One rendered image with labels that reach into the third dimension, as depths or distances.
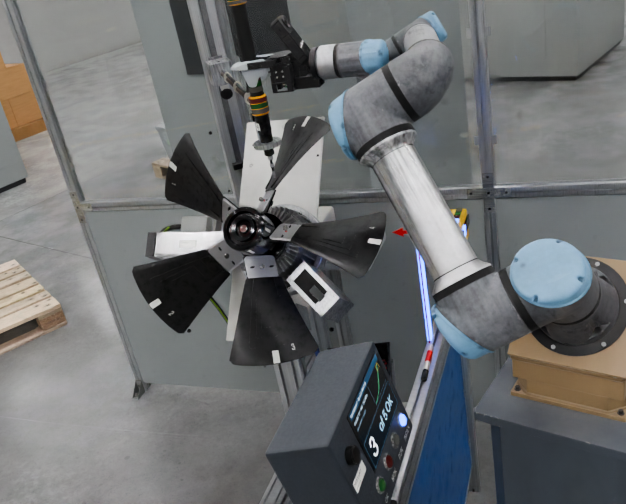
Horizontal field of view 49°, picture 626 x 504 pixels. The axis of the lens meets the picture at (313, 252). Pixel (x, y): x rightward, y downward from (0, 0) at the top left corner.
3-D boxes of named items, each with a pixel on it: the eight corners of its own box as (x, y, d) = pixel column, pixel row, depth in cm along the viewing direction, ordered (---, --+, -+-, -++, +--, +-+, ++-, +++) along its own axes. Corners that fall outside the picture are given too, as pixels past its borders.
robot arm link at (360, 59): (391, 78, 156) (380, 69, 148) (344, 82, 160) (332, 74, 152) (390, 43, 156) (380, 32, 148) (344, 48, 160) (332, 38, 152)
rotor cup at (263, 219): (237, 265, 192) (214, 255, 180) (242, 214, 195) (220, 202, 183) (285, 265, 187) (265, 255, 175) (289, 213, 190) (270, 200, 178)
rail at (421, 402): (450, 297, 216) (448, 274, 213) (463, 297, 215) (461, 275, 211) (382, 526, 142) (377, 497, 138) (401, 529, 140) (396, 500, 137)
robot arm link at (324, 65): (330, 47, 151) (340, 39, 158) (310, 50, 153) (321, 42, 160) (335, 82, 154) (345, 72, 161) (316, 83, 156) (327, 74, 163)
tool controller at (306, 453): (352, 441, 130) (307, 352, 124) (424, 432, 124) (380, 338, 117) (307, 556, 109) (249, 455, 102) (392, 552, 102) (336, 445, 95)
